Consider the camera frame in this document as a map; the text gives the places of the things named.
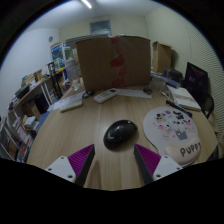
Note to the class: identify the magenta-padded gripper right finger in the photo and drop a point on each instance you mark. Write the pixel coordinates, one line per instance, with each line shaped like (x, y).
(154, 164)

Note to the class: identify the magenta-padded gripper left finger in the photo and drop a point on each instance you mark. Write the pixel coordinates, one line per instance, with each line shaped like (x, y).
(74, 164)

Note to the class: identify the black computer mouse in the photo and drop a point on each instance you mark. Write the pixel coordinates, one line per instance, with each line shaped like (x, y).
(119, 134)

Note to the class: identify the white puppy-print mouse pad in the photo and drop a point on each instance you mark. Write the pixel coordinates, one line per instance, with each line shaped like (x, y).
(173, 130)

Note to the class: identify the black marker pen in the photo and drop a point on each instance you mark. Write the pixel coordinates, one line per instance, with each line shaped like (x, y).
(178, 108)

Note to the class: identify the cluttered shelf unit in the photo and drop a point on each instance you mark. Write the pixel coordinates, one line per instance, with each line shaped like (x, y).
(25, 113)

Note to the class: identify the small black gadget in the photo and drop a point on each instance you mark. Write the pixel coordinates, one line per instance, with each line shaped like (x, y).
(87, 94)

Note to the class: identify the open white notebook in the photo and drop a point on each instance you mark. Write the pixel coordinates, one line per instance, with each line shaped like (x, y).
(185, 97)

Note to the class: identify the small black clip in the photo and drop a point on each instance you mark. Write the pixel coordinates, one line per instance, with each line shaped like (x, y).
(147, 90)

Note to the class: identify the clear plastic container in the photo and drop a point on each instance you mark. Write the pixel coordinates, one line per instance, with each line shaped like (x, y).
(158, 83)

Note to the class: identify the blue book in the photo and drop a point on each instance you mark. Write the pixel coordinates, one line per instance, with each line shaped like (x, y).
(171, 81)

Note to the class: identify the black office chair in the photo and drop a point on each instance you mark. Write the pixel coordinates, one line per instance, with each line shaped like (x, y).
(196, 83)

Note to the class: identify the black bag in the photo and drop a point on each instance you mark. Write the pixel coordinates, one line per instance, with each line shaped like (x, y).
(177, 74)

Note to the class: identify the clear plastic jug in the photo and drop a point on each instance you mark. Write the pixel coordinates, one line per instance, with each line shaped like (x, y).
(72, 71)

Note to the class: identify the large brown cardboard box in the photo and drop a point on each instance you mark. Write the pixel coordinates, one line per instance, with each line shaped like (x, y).
(110, 63)

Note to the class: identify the open brown cardboard box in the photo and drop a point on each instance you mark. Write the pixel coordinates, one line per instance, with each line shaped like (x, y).
(161, 56)

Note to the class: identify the blue white box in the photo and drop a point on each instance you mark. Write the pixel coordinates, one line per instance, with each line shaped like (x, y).
(58, 55)

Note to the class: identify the ceiling tube light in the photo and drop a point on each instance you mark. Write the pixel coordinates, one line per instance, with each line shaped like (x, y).
(86, 3)

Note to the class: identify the grey wall window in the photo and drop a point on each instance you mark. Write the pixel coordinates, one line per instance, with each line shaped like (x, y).
(100, 26)

